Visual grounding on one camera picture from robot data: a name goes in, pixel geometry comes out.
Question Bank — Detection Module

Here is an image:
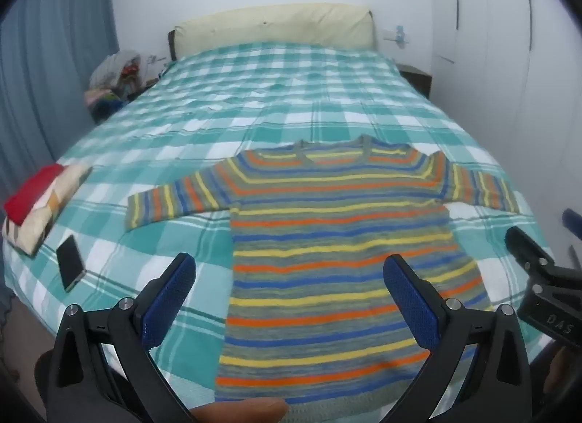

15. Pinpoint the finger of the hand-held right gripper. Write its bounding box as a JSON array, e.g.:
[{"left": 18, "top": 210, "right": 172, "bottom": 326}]
[
  {"left": 506, "top": 225, "right": 554, "bottom": 284},
  {"left": 562, "top": 208, "right": 582, "bottom": 238}
]

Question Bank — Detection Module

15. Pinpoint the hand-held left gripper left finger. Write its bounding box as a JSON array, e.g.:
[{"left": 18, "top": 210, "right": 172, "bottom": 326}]
[{"left": 45, "top": 252, "right": 197, "bottom": 423}]

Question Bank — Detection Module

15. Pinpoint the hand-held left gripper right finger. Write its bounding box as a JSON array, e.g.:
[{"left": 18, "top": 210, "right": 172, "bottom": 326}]
[{"left": 383, "top": 255, "right": 533, "bottom": 423}]

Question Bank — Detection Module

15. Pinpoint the striped knit sweater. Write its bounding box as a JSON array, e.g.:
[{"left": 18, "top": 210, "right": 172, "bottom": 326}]
[{"left": 125, "top": 134, "right": 521, "bottom": 406}]

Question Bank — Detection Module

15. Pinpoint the pile of clothes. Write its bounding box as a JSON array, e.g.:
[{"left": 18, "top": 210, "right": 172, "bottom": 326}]
[{"left": 84, "top": 48, "right": 158, "bottom": 124}]

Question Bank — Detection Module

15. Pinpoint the person's left hand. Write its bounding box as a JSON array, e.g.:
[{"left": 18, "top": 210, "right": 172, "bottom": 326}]
[{"left": 190, "top": 398, "right": 288, "bottom": 423}]

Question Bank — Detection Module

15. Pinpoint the smartphone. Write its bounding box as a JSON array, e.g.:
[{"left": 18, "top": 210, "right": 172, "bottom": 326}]
[{"left": 56, "top": 234, "right": 87, "bottom": 293}]

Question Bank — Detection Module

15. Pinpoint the beige patterned folded cloth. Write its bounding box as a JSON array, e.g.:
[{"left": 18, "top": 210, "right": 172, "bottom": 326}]
[{"left": 2, "top": 163, "right": 94, "bottom": 255}]

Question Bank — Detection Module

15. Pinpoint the red folded cloth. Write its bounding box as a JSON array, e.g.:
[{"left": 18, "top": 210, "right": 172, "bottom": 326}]
[{"left": 4, "top": 164, "right": 64, "bottom": 226}]

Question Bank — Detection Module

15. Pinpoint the white wardrobe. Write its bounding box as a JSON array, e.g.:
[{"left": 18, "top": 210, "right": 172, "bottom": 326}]
[{"left": 430, "top": 0, "right": 582, "bottom": 224}]

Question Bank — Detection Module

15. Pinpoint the dark wooden nightstand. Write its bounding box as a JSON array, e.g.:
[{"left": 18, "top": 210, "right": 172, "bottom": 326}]
[{"left": 398, "top": 64, "right": 432, "bottom": 99}]

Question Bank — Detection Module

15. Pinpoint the bed with green checked sheet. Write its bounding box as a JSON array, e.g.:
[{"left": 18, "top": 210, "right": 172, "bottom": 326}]
[{"left": 2, "top": 41, "right": 553, "bottom": 406}]

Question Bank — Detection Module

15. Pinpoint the blue curtain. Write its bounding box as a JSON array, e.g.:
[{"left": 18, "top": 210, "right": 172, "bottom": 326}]
[{"left": 0, "top": 0, "right": 121, "bottom": 164}]

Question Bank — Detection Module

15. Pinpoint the cream padded headboard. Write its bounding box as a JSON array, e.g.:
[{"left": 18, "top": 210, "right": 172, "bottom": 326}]
[{"left": 168, "top": 4, "right": 377, "bottom": 60}]

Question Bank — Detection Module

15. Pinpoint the wall socket with blue plug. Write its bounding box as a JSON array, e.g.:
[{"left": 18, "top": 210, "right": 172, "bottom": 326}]
[{"left": 383, "top": 24, "right": 410, "bottom": 48}]

